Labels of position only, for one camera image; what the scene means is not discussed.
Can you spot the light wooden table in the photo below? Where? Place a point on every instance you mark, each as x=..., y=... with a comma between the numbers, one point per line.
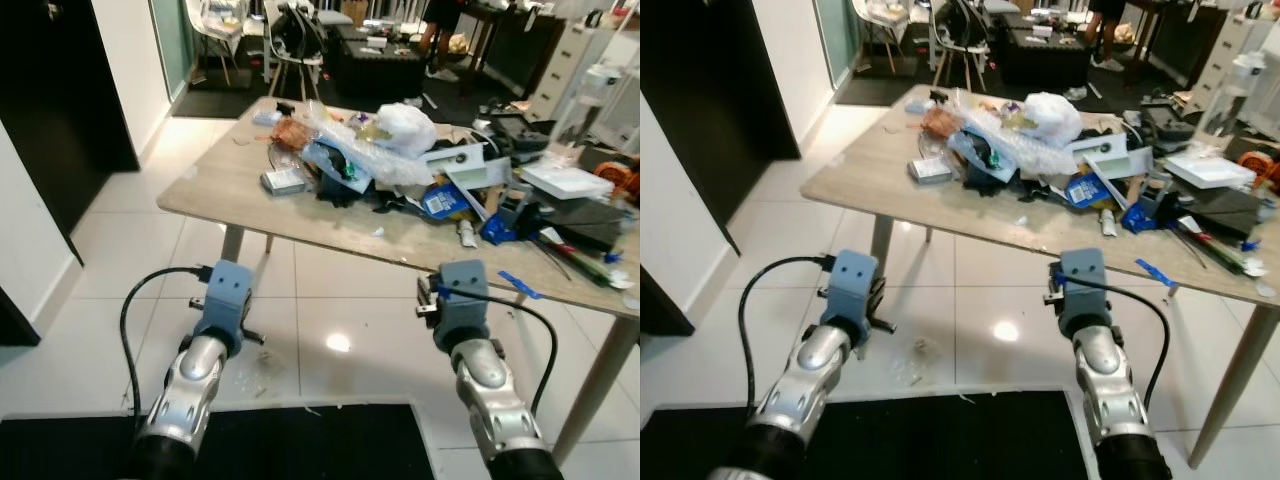
x=300, y=215

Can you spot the black floor mat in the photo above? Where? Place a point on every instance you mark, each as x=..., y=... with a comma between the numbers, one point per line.
x=950, y=440
x=300, y=445

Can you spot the blue snack packet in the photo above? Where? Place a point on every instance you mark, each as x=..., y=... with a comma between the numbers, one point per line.
x=1087, y=190
x=443, y=200

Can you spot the white drawer cabinet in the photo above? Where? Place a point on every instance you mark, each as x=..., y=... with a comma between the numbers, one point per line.
x=575, y=70
x=1225, y=55

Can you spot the person's legs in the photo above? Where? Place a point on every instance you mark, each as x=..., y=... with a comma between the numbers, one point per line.
x=436, y=40
x=1103, y=30

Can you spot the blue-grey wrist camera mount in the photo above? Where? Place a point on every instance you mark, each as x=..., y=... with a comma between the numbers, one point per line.
x=463, y=300
x=850, y=285
x=1085, y=290
x=225, y=295

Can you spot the small white tube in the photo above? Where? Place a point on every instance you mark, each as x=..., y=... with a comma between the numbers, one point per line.
x=1108, y=223
x=467, y=234

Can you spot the black door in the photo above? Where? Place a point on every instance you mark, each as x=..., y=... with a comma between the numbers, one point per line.
x=50, y=100
x=720, y=90

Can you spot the orange reel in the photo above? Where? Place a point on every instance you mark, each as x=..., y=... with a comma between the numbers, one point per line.
x=1262, y=168
x=620, y=180

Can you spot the white plastic bag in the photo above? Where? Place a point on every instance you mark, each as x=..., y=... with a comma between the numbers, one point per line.
x=1053, y=118
x=408, y=128

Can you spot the white carton with hole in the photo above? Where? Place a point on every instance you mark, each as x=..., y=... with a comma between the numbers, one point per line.
x=462, y=162
x=1105, y=152

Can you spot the black ottoman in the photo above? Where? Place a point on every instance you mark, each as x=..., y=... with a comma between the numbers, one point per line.
x=1045, y=55
x=375, y=70

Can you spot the small grey box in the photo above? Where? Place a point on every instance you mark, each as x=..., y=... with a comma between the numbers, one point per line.
x=930, y=172
x=283, y=182

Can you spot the chair with black bag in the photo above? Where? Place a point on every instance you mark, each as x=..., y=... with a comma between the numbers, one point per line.
x=295, y=40
x=958, y=30

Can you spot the flat white box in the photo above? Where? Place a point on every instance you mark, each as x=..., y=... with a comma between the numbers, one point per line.
x=1210, y=171
x=566, y=181

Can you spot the blue tape strip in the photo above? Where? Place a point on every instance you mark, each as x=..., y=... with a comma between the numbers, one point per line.
x=1156, y=273
x=520, y=284

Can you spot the clear plastic bottle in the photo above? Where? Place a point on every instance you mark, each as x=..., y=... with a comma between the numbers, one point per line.
x=1235, y=90
x=595, y=100

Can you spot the white chair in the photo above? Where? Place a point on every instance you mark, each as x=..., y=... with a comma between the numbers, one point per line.
x=215, y=25
x=880, y=15

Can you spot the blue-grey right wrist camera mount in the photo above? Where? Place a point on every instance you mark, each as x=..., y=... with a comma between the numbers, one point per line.
x=1085, y=290
x=463, y=300

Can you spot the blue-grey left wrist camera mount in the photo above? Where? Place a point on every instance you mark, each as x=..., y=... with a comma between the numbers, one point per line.
x=850, y=285
x=225, y=295

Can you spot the copper brown wrapper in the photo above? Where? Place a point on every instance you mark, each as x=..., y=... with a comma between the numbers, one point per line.
x=292, y=132
x=941, y=122

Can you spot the flat black box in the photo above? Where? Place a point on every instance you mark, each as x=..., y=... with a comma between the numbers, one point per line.
x=1225, y=213
x=590, y=225

